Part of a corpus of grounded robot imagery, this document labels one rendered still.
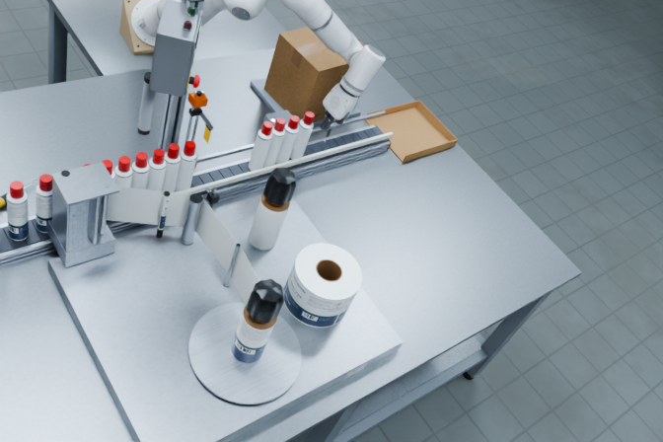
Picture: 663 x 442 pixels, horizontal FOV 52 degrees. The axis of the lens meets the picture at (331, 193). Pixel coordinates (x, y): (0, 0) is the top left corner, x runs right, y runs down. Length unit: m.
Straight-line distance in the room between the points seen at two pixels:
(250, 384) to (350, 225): 0.76
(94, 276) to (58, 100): 0.80
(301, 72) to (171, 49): 0.81
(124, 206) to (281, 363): 0.63
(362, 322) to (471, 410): 1.22
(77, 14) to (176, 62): 1.18
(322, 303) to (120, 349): 0.54
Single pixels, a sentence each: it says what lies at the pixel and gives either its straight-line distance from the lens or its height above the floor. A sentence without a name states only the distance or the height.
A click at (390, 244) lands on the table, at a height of 0.83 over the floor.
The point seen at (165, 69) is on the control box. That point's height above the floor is 1.37.
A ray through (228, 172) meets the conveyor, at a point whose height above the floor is 0.88.
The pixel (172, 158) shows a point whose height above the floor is 1.05.
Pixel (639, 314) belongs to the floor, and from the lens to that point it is 4.15.
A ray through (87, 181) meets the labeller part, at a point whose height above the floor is 1.14.
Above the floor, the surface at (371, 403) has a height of 0.22.
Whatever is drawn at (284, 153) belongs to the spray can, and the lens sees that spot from 2.38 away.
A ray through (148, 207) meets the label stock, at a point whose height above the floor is 0.99.
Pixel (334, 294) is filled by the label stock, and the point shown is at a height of 1.02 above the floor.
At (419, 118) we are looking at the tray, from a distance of 2.97.
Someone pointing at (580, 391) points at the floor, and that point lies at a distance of 3.59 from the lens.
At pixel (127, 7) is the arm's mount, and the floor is 0.96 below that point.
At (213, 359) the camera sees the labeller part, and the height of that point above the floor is 0.89.
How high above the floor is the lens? 2.52
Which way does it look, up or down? 43 degrees down
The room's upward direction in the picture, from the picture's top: 23 degrees clockwise
